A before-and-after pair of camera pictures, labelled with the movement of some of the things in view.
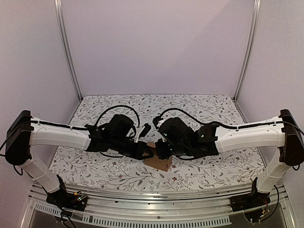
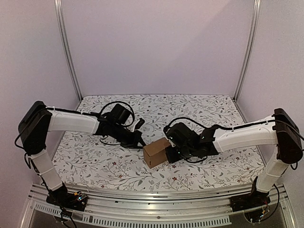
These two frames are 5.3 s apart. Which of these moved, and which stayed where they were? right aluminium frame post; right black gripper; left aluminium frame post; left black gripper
Moved: left black gripper; right black gripper
Stayed: right aluminium frame post; left aluminium frame post
